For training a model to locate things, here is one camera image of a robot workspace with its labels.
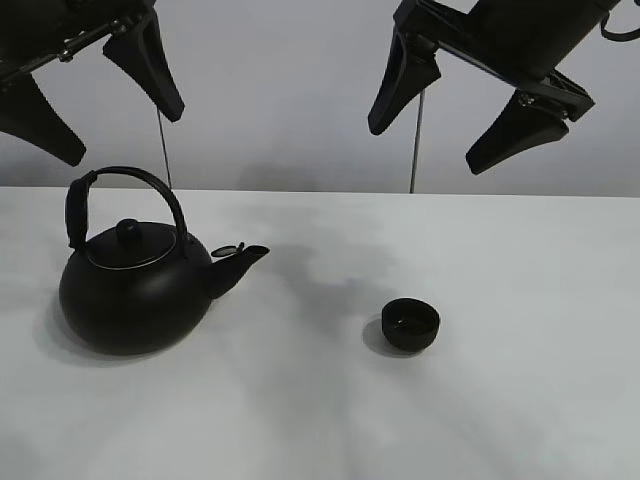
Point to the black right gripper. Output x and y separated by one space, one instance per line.
519 42

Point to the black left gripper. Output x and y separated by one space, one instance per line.
36 32

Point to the black round teapot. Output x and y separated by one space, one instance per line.
140 287

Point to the small black teacup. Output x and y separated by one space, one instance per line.
409 324

